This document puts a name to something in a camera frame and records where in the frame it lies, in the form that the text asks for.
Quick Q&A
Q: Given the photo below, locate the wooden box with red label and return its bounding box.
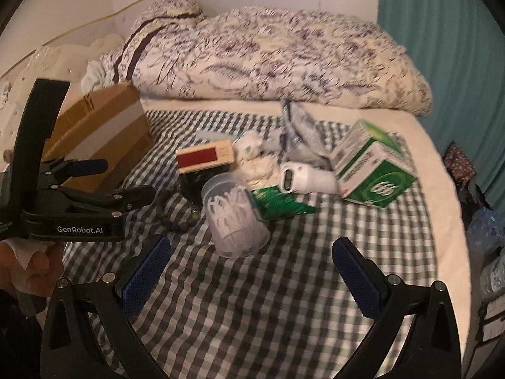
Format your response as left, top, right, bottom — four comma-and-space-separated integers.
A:
175, 139, 236, 174

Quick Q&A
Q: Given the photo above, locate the green and white carton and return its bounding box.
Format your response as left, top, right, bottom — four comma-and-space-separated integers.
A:
329, 119, 419, 208

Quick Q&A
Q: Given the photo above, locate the translucent plastic strip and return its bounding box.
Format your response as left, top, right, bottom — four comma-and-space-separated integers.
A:
197, 130, 237, 143

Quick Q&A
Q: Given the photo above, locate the teal curtain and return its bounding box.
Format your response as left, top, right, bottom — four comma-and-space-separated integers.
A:
377, 0, 505, 190

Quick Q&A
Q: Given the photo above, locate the blue plastic bag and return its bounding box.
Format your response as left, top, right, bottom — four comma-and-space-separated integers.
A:
467, 207, 505, 253

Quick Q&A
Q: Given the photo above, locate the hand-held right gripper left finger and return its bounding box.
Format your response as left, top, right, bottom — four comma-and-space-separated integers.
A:
41, 234, 172, 379

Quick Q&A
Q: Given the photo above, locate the light green cloth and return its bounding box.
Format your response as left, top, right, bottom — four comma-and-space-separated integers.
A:
81, 61, 115, 89

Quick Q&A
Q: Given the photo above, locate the floral pillow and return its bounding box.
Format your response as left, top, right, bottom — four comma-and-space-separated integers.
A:
132, 0, 206, 38

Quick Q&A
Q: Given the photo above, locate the dark bead bracelet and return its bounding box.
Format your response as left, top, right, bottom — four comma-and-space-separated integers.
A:
156, 189, 206, 238

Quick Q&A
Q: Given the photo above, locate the person's left hand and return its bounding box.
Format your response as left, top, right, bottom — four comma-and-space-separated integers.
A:
0, 241, 66, 298

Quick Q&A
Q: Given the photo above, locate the white lint remover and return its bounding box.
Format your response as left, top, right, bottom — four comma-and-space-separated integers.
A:
278, 161, 340, 196

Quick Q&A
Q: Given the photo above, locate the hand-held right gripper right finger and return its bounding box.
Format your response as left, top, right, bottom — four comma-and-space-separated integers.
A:
332, 237, 461, 379

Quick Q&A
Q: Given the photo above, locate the clear plastic jar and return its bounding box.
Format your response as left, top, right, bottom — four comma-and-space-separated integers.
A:
200, 171, 271, 259

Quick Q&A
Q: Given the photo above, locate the green snack packet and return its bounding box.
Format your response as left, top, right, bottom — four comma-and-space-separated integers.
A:
250, 185, 316, 222

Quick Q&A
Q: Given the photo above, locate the floral quilt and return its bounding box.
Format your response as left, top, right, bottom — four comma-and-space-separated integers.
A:
98, 6, 435, 117

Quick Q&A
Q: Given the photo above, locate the white cloth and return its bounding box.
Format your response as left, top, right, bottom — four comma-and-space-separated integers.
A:
237, 154, 282, 190

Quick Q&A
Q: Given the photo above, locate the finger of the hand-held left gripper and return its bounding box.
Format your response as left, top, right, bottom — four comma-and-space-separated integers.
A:
39, 184, 156, 219
39, 157, 110, 190

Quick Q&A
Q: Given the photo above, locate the dark floral bag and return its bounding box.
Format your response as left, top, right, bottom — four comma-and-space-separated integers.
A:
442, 142, 480, 194

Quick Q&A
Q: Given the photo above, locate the black pouch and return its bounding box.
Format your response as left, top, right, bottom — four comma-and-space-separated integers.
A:
179, 170, 216, 202

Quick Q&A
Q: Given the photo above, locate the green checked cloth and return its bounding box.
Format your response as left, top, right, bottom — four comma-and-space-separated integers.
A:
61, 108, 437, 379

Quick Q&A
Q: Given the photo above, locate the white packaging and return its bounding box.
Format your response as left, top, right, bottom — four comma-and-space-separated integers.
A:
479, 296, 505, 342

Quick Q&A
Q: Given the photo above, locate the white plush toy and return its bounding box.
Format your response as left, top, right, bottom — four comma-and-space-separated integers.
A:
233, 130, 263, 166

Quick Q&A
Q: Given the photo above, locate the blue patterned tissue pack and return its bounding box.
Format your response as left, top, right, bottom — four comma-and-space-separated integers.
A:
278, 100, 330, 166

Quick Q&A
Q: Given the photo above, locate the cardboard box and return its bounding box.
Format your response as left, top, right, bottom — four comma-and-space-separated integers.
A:
41, 82, 154, 192

